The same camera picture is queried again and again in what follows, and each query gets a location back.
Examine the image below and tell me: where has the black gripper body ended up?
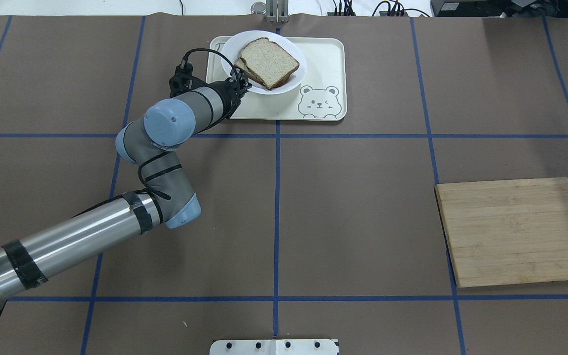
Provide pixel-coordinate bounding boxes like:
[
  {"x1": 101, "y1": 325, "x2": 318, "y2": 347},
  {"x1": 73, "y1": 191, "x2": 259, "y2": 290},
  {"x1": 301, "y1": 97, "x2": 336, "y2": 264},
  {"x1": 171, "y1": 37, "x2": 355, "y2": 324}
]
[{"x1": 218, "y1": 74, "x2": 252, "y2": 119}]

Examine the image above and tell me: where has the white round plate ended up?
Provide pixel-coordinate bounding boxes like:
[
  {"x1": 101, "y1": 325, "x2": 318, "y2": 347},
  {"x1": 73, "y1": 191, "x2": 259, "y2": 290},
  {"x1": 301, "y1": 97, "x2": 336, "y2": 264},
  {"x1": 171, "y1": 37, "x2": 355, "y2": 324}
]
[{"x1": 220, "y1": 30, "x2": 308, "y2": 95}]

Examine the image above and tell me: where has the white bread slice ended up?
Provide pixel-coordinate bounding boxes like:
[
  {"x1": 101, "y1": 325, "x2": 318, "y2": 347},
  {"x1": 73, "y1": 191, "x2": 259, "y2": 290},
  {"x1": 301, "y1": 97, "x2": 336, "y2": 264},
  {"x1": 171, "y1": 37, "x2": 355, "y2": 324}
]
[{"x1": 239, "y1": 37, "x2": 300, "y2": 81}]

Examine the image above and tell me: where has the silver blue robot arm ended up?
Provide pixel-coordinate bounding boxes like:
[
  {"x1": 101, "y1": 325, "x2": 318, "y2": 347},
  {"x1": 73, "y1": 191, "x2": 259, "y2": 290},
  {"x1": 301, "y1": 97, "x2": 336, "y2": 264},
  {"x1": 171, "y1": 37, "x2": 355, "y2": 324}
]
[{"x1": 0, "y1": 71, "x2": 251, "y2": 311}]

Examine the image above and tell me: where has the bread slice with crust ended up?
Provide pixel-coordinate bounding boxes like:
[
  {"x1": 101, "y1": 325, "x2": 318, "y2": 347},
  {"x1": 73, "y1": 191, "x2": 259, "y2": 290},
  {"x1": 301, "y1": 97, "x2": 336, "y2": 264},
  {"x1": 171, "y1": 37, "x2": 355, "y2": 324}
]
[{"x1": 234, "y1": 58, "x2": 298, "y2": 90}]

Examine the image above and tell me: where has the small metal cylinder weight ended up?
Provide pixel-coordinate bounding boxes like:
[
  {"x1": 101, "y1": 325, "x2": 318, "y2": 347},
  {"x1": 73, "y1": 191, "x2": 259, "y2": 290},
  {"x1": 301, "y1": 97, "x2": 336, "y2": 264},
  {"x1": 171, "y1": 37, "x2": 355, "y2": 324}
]
[{"x1": 250, "y1": 1, "x2": 267, "y2": 14}]

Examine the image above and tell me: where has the cream bear tray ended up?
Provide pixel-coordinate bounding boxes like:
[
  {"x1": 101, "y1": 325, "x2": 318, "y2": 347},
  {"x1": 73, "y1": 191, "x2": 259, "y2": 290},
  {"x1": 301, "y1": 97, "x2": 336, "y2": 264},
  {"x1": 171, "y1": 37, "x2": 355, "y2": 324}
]
[{"x1": 206, "y1": 30, "x2": 347, "y2": 122}]

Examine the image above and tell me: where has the wooden cutting board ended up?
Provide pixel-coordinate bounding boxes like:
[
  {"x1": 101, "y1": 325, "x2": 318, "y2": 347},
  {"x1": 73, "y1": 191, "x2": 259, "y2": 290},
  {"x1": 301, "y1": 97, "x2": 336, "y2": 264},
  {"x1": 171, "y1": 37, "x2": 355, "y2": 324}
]
[{"x1": 434, "y1": 177, "x2": 568, "y2": 288}]

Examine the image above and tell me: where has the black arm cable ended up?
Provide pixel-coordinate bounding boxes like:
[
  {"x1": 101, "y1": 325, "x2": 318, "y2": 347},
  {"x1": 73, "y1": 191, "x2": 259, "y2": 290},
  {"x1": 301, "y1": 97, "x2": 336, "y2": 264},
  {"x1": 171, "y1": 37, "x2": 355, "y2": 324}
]
[{"x1": 138, "y1": 48, "x2": 241, "y2": 200}]

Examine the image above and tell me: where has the aluminium frame post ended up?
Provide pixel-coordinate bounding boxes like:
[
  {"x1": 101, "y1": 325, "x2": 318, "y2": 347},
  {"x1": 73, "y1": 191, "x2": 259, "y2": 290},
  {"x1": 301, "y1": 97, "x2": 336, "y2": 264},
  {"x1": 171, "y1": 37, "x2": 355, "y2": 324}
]
[{"x1": 264, "y1": 0, "x2": 289, "y2": 23}]

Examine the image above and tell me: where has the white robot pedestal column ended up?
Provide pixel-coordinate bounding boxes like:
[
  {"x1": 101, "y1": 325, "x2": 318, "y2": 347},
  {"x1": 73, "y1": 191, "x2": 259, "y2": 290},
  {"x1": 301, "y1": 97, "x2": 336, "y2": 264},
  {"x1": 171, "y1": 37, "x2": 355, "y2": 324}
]
[{"x1": 209, "y1": 339, "x2": 340, "y2": 355}]

